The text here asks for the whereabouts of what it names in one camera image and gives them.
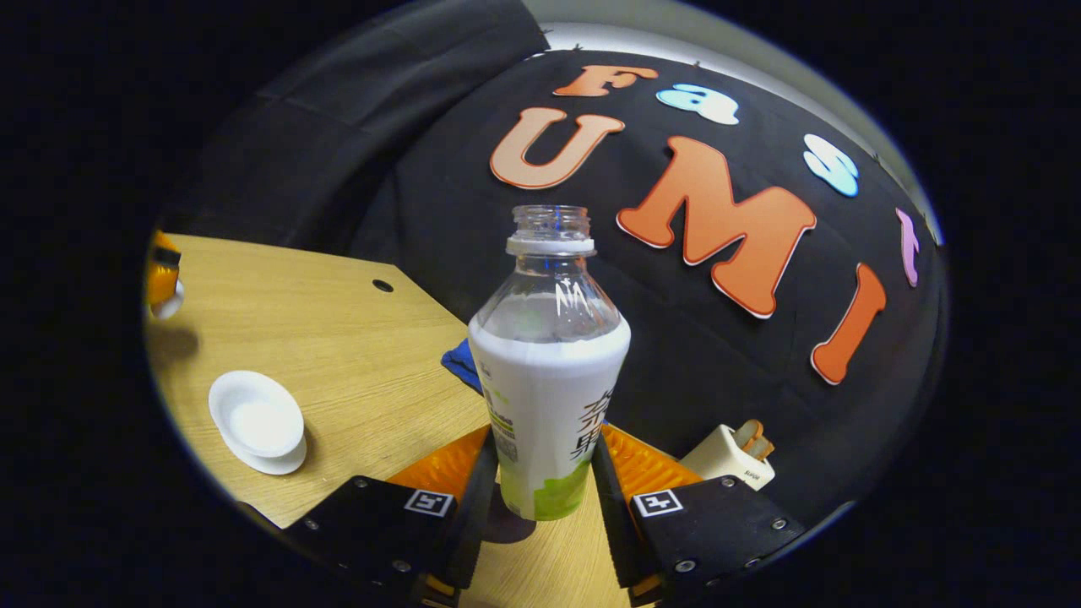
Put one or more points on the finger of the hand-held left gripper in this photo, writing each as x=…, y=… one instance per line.
x=162, y=274

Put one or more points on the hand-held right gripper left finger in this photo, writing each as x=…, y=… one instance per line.
x=475, y=540

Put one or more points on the white toaster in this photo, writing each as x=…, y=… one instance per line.
x=722, y=460

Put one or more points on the bread slice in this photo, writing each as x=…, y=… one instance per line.
x=767, y=446
x=750, y=437

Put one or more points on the white saucer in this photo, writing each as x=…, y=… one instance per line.
x=283, y=464

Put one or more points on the white label water bottle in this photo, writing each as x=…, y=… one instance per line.
x=549, y=388

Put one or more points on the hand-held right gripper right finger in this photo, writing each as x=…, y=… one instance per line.
x=610, y=532

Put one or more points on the dark brown coaster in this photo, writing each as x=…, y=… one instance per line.
x=511, y=530

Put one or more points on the blue cloth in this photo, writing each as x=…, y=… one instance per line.
x=464, y=363

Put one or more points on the white teacup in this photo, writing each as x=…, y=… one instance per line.
x=258, y=414

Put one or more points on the white teacup lid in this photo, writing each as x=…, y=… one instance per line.
x=169, y=304

